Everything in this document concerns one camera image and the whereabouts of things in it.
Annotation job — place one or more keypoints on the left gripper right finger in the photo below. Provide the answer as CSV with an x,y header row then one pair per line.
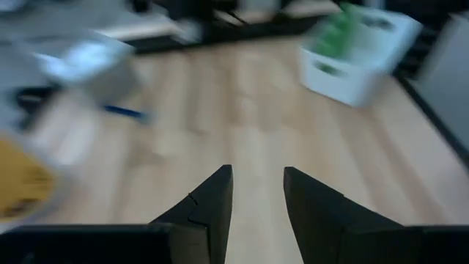
x,y
366,245

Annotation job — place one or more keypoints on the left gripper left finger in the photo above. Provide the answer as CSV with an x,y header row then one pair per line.
x,y
146,245

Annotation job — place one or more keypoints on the small green bottle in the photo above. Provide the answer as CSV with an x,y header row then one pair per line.
x,y
351,16
339,33
325,47

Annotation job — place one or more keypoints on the blue disposable razor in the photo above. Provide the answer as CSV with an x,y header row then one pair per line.
x,y
124,113

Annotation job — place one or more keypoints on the white wipes canister yellow label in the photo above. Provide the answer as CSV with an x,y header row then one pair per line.
x,y
22,176

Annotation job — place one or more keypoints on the white plastic bin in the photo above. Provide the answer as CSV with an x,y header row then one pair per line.
x,y
91,73
348,84

